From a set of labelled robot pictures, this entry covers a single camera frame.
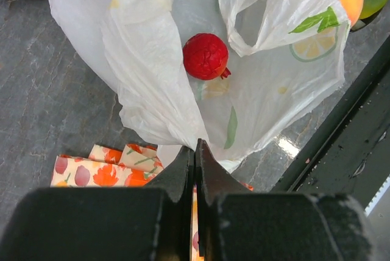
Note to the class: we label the white plastic bag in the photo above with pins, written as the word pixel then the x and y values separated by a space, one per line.
pixel 285 57

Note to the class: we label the floral orange cloth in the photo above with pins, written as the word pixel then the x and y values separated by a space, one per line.
pixel 138 166

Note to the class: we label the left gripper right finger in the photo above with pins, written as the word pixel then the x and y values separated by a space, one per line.
pixel 236 223

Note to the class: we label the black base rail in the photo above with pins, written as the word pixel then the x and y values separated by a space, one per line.
pixel 349 153

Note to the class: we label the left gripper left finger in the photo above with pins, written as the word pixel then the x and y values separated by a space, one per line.
pixel 152 222

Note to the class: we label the fake red pomegranate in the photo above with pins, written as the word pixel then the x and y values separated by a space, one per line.
pixel 205 57

